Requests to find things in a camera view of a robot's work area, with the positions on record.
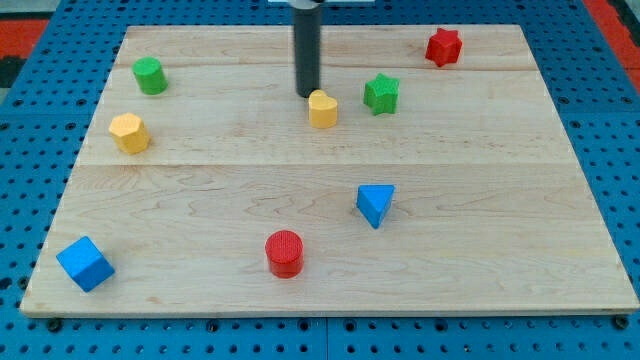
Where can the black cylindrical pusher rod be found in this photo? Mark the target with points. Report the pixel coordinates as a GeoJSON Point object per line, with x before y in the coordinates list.
{"type": "Point", "coordinates": [307, 16]}

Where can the yellow heart block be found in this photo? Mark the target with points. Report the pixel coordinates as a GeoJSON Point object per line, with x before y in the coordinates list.
{"type": "Point", "coordinates": [322, 109]}

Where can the green star block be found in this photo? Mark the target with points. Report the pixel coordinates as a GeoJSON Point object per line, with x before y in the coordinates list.
{"type": "Point", "coordinates": [381, 94]}

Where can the red star block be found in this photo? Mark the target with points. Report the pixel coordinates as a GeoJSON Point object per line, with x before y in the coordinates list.
{"type": "Point", "coordinates": [444, 47]}

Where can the green cylinder block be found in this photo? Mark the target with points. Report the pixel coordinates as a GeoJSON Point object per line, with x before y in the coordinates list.
{"type": "Point", "coordinates": [149, 75]}

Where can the blue triangle block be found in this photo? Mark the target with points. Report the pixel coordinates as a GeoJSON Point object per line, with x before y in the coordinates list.
{"type": "Point", "coordinates": [374, 201]}

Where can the wooden board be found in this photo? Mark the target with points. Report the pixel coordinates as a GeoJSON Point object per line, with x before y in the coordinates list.
{"type": "Point", "coordinates": [491, 214]}

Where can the yellow hexagon block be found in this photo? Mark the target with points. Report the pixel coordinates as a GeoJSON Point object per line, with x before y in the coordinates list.
{"type": "Point", "coordinates": [129, 133]}

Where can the red cylinder block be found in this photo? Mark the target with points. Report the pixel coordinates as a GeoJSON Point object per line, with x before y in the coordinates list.
{"type": "Point", "coordinates": [285, 253]}

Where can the blue cube block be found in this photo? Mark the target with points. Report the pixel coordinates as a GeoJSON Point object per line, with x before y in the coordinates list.
{"type": "Point", "coordinates": [85, 264]}

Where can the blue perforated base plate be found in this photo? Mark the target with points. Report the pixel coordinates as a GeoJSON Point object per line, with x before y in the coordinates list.
{"type": "Point", "coordinates": [48, 110]}

